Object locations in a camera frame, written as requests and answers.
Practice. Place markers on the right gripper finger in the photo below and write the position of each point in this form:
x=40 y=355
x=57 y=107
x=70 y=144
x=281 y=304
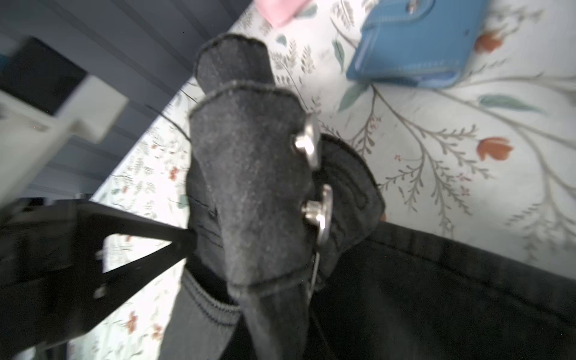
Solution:
x=53 y=284

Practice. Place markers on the pink pencil case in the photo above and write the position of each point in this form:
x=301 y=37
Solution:
x=279 y=12

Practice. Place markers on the blue snap wallet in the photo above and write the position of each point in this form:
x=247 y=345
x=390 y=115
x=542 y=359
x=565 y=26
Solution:
x=421 y=44

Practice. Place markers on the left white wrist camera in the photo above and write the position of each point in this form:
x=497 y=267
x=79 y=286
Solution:
x=45 y=100

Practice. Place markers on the dark grey long pants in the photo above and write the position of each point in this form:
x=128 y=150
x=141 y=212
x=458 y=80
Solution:
x=295 y=263

